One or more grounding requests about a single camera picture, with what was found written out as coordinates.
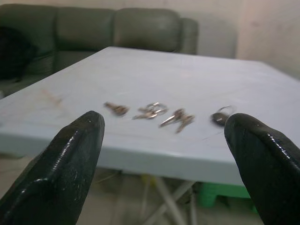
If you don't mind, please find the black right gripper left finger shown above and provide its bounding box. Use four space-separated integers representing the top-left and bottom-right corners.
0 111 105 225

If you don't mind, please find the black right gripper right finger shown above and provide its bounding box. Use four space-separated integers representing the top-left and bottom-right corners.
224 113 300 225

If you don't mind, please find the green plastic stool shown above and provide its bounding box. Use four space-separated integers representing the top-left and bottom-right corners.
196 181 256 210

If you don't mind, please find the small brass key bunch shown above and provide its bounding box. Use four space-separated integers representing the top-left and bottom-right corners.
104 101 130 117

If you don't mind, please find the long silver key bunch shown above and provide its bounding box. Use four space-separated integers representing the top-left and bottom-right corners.
158 108 195 135

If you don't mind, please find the key bunch with silver rings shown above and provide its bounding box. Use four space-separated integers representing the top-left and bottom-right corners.
132 101 168 120

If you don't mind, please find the black cushion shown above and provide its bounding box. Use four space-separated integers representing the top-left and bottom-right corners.
0 26 38 82

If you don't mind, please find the white folding table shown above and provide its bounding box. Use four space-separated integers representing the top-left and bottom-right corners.
0 46 300 225

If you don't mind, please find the dark green leather sofa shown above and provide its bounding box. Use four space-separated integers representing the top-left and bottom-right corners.
0 3 199 99

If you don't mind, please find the black fob key with ring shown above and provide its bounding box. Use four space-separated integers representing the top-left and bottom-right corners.
209 105 236 128

